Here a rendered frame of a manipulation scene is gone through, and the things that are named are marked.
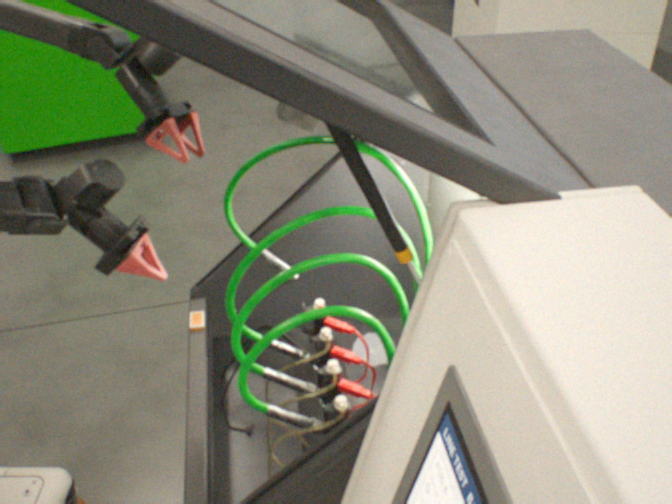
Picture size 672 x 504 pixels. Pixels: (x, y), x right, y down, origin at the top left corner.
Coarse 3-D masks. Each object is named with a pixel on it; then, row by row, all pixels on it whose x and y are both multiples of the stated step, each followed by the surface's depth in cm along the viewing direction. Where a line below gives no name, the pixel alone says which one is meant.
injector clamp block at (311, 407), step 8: (296, 360) 138; (336, 360) 138; (296, 368) 136; (304, 368) 136; (312, 368) 136; (344, 368) 136; (296, 376) 134; (304, 376) 134; (312, 376) 134; (344, 376) 134; (296, 392) 138; (304, 400) 129; (312, 400) 129; (320, 400) 129; (304, 408) 127; (312, 408) 127; (320, 408) 127; (312, 416) 126; (320, 416) 126; (312, 440) 121; (304, 448) 127
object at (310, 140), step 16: (288, 144) 117; (304, 144) 117; (256, 160) 120; (384, 160) 115; (240, 176) 123; (400, 176) 116; (416, 192) 117; (224, 208) 128; (416, 208) 119; (240, 240) 131
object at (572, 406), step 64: (576, 192) 77; (640, 192) 77; (448, 256) 74; (512, 256) 67; (576, 256) 67; (640, 256) 67; (448, 320) 72; (512, 320) 61; (576, 320) 59; (640, 320) 59; (384, 384) 89; (512, 384) 59; (576, 384) 53; (640, 384) 53; (384, 448) 86; (512, 448) 58; (576, 448) 50; (640, 448) 48
